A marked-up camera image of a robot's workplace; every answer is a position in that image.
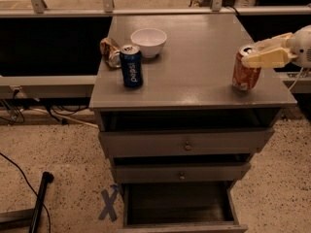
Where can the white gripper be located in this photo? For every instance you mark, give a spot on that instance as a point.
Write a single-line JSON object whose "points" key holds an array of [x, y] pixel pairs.
{"points": [[301, 46]]}

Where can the red coke can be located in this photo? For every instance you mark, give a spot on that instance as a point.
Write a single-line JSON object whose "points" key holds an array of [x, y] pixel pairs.
{"points": [[244, 78]]}

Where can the grey top drawer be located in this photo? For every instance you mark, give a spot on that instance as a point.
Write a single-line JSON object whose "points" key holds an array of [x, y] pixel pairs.
{"points": [[176, 133]]}

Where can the grey drawer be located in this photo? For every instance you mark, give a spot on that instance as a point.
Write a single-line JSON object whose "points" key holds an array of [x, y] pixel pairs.
{"points": [[179, 208], [176, 133], [184, 168]]}

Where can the grey middle drawer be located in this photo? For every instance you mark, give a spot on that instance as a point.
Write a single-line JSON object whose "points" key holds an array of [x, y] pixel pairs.
{"points": [[184, 168]]}

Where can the grey drawer cabinet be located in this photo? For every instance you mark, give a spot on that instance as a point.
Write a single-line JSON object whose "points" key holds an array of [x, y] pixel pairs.
{"points": [[269, 93]]}

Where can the blue pepsi can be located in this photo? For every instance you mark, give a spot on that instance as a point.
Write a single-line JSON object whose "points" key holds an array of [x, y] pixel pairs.
{"points": [[131, 58]]}

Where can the brown can lying down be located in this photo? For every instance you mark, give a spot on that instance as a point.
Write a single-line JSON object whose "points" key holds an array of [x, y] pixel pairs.
{"points": [[110, 51]]}

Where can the grey bottom drawer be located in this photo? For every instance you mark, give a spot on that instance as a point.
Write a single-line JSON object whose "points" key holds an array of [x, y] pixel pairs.
{"points": [[179, 208]]}

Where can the white bowl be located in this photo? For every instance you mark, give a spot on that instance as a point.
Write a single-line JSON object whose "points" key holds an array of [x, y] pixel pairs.
{"points": [[149, 40]]}

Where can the blue tape X mark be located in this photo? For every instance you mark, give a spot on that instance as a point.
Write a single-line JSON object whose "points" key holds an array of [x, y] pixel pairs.
{"points": [[109, 200]]}

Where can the black metal leg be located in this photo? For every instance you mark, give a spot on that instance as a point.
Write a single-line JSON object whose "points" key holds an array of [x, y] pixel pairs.
{"points": [[28, 217]]}

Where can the metal railing frame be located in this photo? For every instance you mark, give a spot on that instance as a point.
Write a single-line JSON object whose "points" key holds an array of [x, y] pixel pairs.
{"points": [[49, 47]]}

